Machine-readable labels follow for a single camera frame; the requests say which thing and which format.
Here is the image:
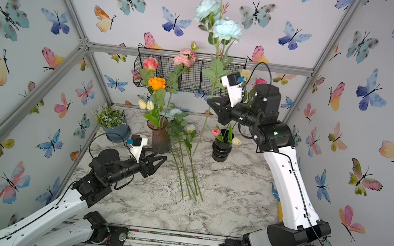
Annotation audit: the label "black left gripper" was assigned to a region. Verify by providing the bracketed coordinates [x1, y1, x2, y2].
[105, 143, 167, 193]

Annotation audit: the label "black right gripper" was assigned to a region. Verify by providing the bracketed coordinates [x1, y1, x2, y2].
[205, 95, 268, 136]

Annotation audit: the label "light blue flower stem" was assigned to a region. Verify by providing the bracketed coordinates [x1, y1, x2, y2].
[164, 107, 188, 197]
[177, 0, 248, 161]
[160, 112, 208, 203]

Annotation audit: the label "pale blue white rose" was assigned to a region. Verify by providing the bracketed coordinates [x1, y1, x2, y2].
[183, 124, 204, 201]

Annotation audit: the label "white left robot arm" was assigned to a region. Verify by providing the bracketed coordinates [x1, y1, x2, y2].
[0, 146, 167, 246]

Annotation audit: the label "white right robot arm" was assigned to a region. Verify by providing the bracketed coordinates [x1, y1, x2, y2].
[208, 76, 331, 246]

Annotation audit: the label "pink ribbed glass vase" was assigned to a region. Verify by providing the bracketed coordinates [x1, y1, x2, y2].
[146, 116, 171, 154]

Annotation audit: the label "black ribbed vase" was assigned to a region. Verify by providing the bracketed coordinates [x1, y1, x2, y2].
[212, 128, 233, 162]

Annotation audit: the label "red tulip flower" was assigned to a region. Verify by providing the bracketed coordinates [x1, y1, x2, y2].
[212, 128, 221, 137]

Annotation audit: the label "cream tulip bud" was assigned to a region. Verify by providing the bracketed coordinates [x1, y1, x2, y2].
[232, 137, 242, 145]

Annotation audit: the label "yellow rose flower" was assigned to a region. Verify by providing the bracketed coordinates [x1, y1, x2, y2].
[239, 69, 252, 82]

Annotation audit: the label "blue plant pot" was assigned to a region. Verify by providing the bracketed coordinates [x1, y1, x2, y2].
[103, 124, 131, 144]

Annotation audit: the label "magenta rose flower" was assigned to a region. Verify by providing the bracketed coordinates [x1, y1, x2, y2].
[255, 78, 267, 86]

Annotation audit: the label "white tulip buds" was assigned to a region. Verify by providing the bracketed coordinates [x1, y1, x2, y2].
[138, 100, 155, 111]

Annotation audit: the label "pink peony flower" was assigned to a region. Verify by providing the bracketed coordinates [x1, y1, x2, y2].
[173, 49, 196, 68]

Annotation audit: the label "green artificial bush plant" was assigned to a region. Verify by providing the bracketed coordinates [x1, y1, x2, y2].
[92, 106, 126, 128]

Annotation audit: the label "orange flower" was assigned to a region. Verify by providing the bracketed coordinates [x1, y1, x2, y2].
[148, 77, 166, 91]

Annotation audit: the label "pink rose flower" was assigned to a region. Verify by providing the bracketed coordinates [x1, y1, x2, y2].
[143, 57, 160, 72]

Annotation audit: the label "blue garden fork tool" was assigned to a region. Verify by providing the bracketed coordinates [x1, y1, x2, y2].
[271, 183, 283, 222]

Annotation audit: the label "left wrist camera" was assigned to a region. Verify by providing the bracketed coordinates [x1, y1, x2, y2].
[126, 134, 148, 163]

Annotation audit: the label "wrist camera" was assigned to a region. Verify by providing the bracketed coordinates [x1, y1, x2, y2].
[126, 134, 148, 163]
[221, 72, 245, 107]

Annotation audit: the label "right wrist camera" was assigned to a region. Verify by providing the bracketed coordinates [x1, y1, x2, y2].
[221, 72, 245, 107]

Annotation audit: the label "black wire wall basket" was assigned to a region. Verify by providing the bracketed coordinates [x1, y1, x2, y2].
[131, 45, 249, 100]

